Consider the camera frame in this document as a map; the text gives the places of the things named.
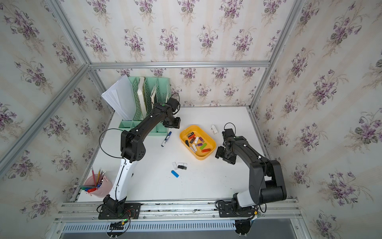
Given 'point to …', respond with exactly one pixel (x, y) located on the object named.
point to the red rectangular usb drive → (191, 137)
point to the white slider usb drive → (196, 140)
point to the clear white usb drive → (191, 148)
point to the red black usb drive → (192, 140)
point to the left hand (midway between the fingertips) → (178, 127)
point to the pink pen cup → (104, 187)
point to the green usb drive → (203, 146)
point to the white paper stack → (121, 95)
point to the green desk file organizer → (148, 91)
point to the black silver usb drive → (190, 134)
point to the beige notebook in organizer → (152, 95)
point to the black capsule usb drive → (187, 143)
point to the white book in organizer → (141, 95)
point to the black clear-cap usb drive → (182, 167)
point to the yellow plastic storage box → (198, 141)
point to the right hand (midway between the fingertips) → (223, 158)
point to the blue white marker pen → (164, 141)
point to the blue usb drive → (173, 172)
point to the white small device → (214, 129)
